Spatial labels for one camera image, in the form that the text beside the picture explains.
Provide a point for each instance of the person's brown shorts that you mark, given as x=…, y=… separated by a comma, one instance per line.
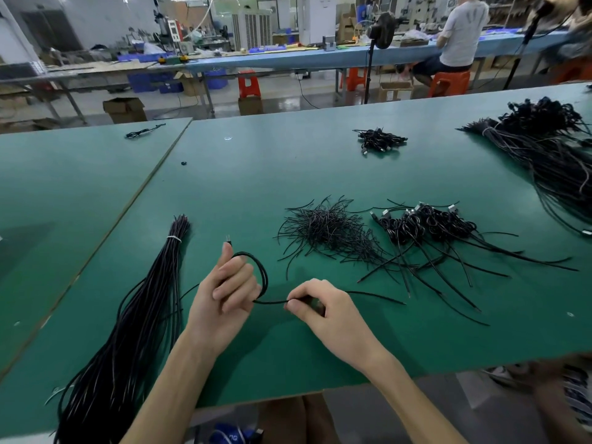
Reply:
x=298, y=420

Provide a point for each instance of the long blue workbench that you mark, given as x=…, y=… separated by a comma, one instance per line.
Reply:
x=314, y=58

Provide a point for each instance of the black fan on stand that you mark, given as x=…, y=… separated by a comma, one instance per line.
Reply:
x=381, y=30

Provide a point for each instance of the red plastic stool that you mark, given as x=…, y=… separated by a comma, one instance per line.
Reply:
x=249, y=86

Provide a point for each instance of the blue plastic item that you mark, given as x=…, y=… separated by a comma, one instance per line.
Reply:
x=231, y=434

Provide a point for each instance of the open cardboard box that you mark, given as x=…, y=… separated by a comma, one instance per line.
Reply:
x=124, y=111

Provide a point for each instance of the person's right leg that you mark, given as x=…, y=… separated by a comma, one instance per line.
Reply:
x=560, y=402

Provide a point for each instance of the person's right hand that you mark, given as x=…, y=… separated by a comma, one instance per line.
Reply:
x=338, y=323

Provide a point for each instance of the black tripod stand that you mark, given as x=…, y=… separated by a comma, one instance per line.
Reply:
x=527, y=41

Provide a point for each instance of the person's left forearm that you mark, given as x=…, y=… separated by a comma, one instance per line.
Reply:
x=171, y=397

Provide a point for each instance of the small cardboard box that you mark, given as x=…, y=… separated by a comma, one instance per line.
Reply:
x=251, y=106

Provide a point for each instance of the orange plastic stool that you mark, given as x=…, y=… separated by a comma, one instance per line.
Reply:
x=449, y=84
x=573, y=71
x=355, y=78

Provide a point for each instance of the person's left hand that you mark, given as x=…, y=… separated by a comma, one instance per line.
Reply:
x=222, y=305

